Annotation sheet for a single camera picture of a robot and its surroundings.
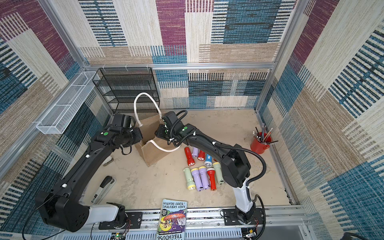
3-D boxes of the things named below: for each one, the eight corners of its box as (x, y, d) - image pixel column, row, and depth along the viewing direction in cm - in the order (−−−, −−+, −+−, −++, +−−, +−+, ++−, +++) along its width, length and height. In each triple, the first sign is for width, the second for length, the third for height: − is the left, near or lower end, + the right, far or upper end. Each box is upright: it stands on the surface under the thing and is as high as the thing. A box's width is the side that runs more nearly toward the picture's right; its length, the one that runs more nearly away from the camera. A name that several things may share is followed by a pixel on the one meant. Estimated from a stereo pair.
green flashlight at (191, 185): (188, 191, 83) (188, 189, 81) (183, 170, 91) (182, 168, 89) (196, 189, 84) (196, 187, 82) (190, 168, 92) (190, 166, 89)
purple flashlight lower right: (203, 190, 83) (203, 188, 81) (198, 168, 91) (198, 166, 89) (210, 189, 84) (210, 187, 82) (205, 167, 92) (205, 165, 90)
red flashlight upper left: (188, 166, 92) (188, 165, 90) (182, 149, 99) (182, 147, 97) (195, 164, 93) (195, 162, 91) (188, 148, 100) (188, 145, 98)
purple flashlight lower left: (197, 192, 83) (197, 190, 81) (190, 170, 91) (190, 168, 89) (204, 189, 84) (204, 188, 82) (197, 168, 91) (197, 166, 89)
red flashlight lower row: (207, 190, 84) (208, 188, 82) (206, 170, 91) (207, 168, 89) (216, 190, 84) (216, 188, 82) (214, 170, 91) (215, 168, 89)
